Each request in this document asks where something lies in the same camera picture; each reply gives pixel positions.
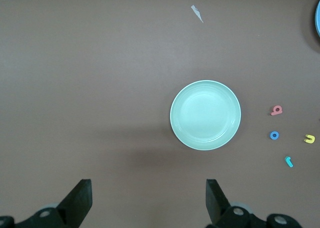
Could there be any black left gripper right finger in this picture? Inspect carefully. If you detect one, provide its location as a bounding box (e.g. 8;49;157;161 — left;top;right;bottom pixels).
205;179;303;228

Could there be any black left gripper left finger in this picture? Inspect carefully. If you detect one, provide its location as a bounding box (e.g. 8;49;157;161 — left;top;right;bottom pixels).
0;179;94;228

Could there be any red foam letter b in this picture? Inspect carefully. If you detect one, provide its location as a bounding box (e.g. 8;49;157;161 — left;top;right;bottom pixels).
270;105;284;116

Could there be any light green plate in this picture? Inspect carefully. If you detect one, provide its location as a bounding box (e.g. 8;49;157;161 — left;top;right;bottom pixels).
169;80;242;151

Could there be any brown table cover sheet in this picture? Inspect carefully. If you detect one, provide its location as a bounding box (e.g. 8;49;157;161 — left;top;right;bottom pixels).
0;0;320;228

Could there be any white paper scrap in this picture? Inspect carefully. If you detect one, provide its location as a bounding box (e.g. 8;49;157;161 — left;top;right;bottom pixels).
190;5;205;24

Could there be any blue plate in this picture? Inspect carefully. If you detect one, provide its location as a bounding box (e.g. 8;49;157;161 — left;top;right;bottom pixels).
314;0;320;38

